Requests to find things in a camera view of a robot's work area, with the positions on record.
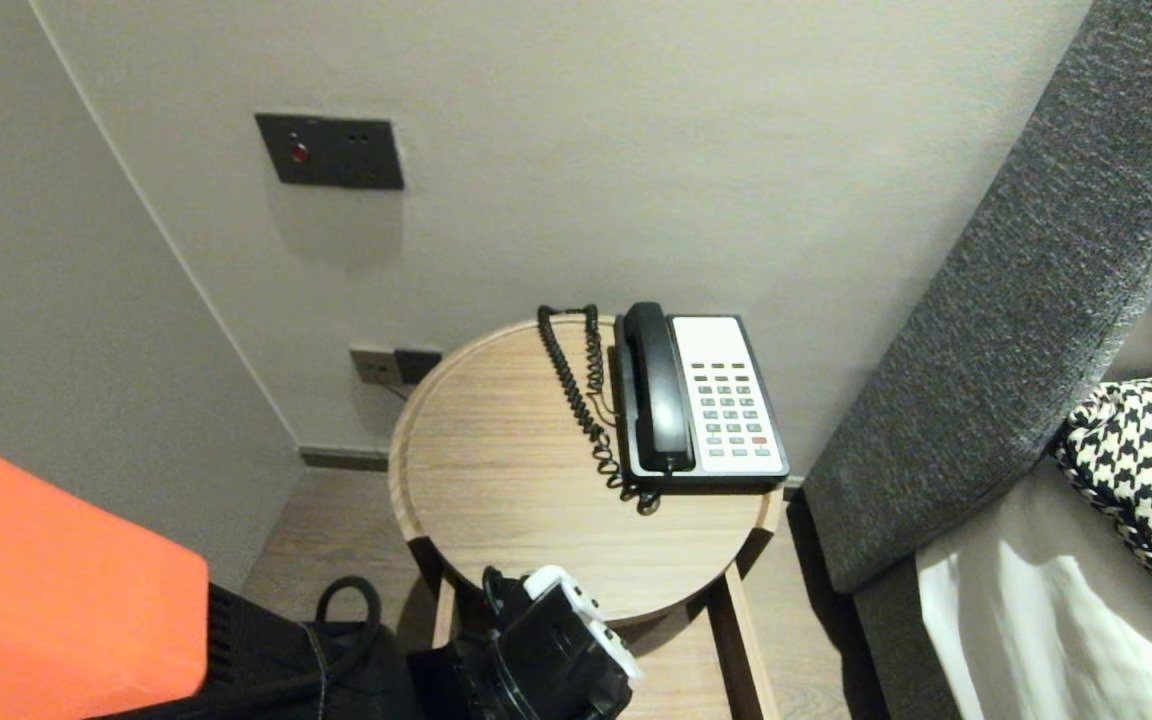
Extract curved wooden nightstand drawer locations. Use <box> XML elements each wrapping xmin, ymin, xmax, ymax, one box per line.
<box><xmin>431</xmin><ymin>562</ymin><xmax>782</xmax><ymax>720</ymax></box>

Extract black telephone handset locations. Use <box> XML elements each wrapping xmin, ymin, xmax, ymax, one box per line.
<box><xmin>622</xmin><ymin>300</ymin><xmax>695</xmax><ymax>473</ymax></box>

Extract round wooden nightstand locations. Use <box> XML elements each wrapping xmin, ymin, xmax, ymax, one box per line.
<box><xmin>388</xmin><ymin>313</ymin><xmax>785</xmax><ymax>629</ymax></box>

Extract black and white desk telephone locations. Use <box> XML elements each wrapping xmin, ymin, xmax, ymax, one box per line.
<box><xmin>612</xmin><ymin>313</ymin><xmax>790</xmax><ymax>491</ymax></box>

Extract dark skirting board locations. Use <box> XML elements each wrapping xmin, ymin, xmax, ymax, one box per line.
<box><xmin>298</xmin><ymin>447</ymin><xmax>392</xmax><ymax>473</ymax></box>

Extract grey fabric headboard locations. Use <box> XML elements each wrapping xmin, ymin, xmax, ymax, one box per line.
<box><xmin>801</xmin><ymin>0</ymin><xmax>1152</xmax><ymax>596</ymax></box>

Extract beige bed duvet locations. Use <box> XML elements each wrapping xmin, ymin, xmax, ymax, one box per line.
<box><xmin>914</xmin><ymin>455</ymin><xmax>1152</xmax><ymax>720</ymax></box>

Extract black white houndstooth pillow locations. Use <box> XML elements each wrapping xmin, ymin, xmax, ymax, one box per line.
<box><xmin>1048</xmin><ymin>374</ymin><xmax>1152</xmax><ymax>646</ymax></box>

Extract black coiled phone cord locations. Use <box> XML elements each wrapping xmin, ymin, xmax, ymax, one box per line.
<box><xmin>536</xmin><ymin>303</ymin><xmax>662</xmax><ymax>515</ymax></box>

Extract black wall socket plate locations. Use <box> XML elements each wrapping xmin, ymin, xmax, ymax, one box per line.
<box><xmin>394</xmin><ymin>347</ymin><xmax>443</xmax><ymax>385</ymax></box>

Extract beige wall socket plate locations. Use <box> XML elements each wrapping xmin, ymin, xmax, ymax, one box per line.
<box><xmin>349</xmin><ymin>344</ymin><xmax>400</xmax><ymax>385</ymax></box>

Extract smooth black arm cable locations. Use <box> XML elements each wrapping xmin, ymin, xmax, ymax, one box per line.
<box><xmin>236</xmin><ymin>575</ymin><xmax>384</xmax><ymax>720</ymax></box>

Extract dark wall switch panel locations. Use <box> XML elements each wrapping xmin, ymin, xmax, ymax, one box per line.
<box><xmin>254</xmin><ymin>112</ymin><xmax>405</xmax><ymax>191</ymax></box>

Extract grey fabric bed frame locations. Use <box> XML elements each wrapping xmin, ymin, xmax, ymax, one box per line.
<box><xmin>851</xmin><ymin>555</ymin><xmax>947</xmax><ymax>720</ymax></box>

